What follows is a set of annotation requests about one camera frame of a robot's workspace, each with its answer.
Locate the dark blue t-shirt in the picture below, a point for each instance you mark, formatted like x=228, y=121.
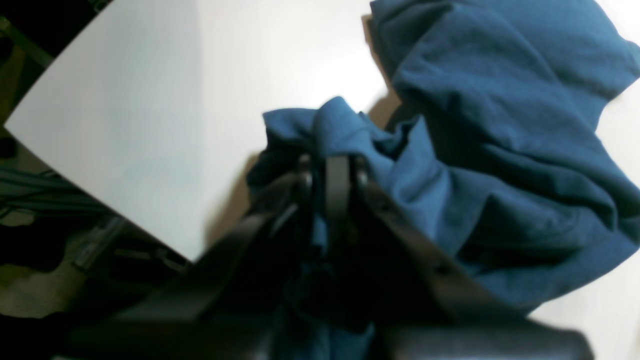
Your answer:
x=493, y=155

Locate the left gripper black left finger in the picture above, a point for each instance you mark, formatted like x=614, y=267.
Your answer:
x=189, y=297

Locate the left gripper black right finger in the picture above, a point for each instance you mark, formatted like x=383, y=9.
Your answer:
x=435, y=277

